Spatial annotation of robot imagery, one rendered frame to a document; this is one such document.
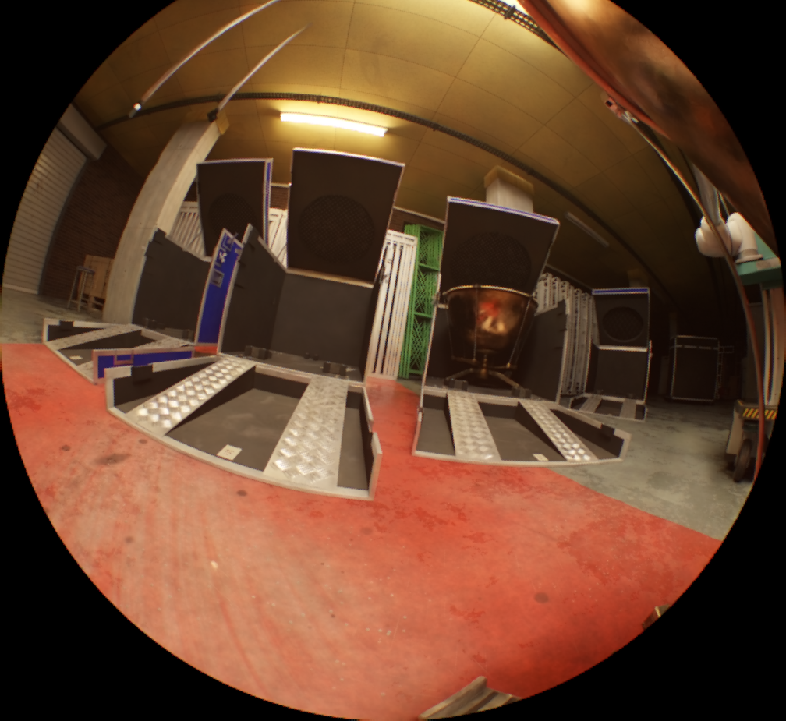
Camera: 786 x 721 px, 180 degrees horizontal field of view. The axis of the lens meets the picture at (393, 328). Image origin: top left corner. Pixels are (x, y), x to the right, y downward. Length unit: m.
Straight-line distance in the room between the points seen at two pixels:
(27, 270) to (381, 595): 6.08
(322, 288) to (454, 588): 2.29
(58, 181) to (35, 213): 0.70
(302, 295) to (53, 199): 5.44
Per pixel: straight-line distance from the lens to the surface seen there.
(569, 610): 0.53
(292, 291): 2.42
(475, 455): 1.03
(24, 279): 6.03
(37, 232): 6.07
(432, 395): 1.69
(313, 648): 0.40
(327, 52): 3.30
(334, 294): 2.35
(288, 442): 0.79
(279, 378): 1.38
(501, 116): 3.47
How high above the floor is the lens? 0.37
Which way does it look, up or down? 5 degrees up
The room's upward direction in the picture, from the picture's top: 10 degrees clockwise
